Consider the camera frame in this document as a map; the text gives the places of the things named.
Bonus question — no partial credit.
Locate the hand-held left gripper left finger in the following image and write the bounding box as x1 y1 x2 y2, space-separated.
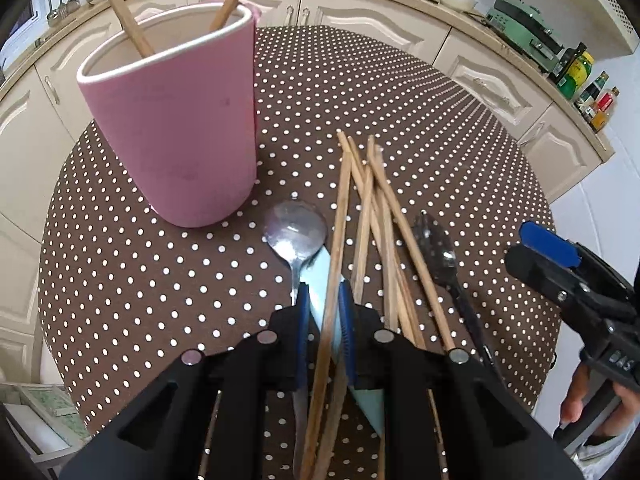
59 282 312 480

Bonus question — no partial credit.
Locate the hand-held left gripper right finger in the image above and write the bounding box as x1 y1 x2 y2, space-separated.
338 279 585 480

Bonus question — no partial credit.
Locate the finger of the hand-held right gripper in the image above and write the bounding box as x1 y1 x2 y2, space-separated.
519 220 628 301
504 245 616 323

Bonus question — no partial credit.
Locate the light blue spatula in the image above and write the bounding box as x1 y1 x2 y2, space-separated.
299 246 387 437

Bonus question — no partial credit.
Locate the black spoon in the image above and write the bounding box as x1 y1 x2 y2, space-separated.
413 211 506 381

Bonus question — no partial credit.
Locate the metal spoon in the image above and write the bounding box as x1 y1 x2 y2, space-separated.
262 200 329 480

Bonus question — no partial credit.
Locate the pink cup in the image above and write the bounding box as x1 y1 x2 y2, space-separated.
76 0 262 228

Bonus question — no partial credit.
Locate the person's right hand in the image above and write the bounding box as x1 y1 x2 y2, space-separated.
559 364 640 438

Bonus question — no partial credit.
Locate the orange red sauce bottle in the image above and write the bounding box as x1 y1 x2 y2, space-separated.
589 86 621 133

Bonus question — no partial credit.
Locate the dark sauce bottle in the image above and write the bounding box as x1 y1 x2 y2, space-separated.
575 71 609 111

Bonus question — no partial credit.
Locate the green bottle yellow cap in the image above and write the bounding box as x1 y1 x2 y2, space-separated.
557 51 596 101

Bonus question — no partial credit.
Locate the dark glass bottle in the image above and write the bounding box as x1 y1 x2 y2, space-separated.
550 42 587 86

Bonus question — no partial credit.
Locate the green electric hot pot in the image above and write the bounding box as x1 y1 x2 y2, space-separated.
482 0 566 73

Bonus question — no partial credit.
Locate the cream lattice door cabinet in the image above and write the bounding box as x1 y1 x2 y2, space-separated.
575 0 640 56

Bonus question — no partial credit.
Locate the white green patterned box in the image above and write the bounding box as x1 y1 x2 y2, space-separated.
0 382 92 461

